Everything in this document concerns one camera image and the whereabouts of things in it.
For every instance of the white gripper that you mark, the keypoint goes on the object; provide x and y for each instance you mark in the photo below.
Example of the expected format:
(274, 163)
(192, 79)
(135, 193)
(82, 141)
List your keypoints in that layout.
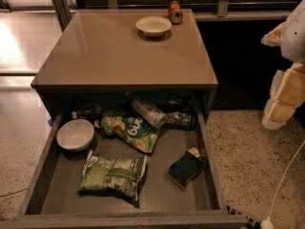
(294, 37)

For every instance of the green jalapeno chip bag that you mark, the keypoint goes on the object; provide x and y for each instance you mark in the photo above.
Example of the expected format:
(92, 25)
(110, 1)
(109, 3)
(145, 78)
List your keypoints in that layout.
(120, 175)

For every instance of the dark crumpled bag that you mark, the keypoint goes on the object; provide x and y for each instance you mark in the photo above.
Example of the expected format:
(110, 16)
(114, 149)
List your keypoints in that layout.
(178, 119)

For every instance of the white bowl on counter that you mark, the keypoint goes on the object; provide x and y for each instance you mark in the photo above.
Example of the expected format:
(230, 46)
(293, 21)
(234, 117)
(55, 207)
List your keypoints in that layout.
(153, 26)

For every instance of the green snack bag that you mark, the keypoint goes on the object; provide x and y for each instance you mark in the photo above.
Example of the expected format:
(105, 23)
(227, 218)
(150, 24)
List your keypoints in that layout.
(132, 128)

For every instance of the open grey drawer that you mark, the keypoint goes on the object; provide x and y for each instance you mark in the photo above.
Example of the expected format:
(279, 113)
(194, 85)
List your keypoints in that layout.
(53, 200)

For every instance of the grey cabinet counter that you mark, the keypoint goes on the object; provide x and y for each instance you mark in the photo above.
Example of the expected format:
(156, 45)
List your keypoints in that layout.
(102, 50)

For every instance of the dark bottle in drawer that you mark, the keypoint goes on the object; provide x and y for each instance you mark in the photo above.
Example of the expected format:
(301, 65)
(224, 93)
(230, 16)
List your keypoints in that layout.
(84, 108)

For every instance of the white bowl in drawer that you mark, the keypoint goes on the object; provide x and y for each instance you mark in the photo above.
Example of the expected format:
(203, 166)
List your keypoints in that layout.
(75, 135)

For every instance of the orange soda can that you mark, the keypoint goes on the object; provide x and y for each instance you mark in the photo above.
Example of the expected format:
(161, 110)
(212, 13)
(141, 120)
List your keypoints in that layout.
(175, 12)

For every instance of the clear plastic water bottle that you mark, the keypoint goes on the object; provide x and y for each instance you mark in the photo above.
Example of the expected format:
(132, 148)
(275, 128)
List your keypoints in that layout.
(150, 113)

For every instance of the dark green sponge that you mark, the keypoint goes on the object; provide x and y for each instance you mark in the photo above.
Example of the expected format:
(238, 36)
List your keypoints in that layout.
(185, 169)

